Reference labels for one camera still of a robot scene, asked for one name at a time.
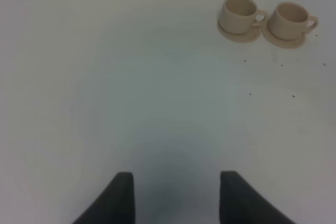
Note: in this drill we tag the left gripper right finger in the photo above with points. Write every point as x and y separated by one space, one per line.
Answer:
240 203

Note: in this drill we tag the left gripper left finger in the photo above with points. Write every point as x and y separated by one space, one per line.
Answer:
116 204

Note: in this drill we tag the right beige cup saucer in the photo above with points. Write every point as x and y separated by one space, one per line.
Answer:
288 44

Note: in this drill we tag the beige cup saucer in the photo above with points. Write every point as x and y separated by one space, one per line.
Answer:
288 44
248 37

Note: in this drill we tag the left beige cup saucer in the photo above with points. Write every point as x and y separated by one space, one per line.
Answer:
248 37

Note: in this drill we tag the left beige teacup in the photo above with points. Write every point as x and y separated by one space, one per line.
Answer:
238 17

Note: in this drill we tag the beige teacup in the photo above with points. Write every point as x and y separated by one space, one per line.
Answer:
238 17
290 21

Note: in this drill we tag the right beige teacup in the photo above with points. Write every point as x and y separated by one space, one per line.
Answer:
290 21

